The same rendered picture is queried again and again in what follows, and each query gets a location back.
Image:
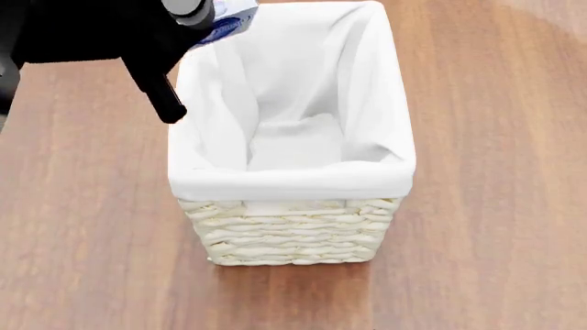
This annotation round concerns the blue white cream cheese box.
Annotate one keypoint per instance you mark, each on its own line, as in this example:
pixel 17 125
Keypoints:
pixel 231 22

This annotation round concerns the cream woven basket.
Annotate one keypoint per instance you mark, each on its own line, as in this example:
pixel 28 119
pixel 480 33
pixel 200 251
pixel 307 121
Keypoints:
pixel 289 237

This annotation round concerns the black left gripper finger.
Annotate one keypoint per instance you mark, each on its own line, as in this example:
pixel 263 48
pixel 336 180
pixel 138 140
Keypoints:
pixel 167 103

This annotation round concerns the white cloth basket liner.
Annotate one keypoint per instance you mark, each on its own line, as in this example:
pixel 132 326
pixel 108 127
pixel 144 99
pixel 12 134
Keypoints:
pixel 293 103

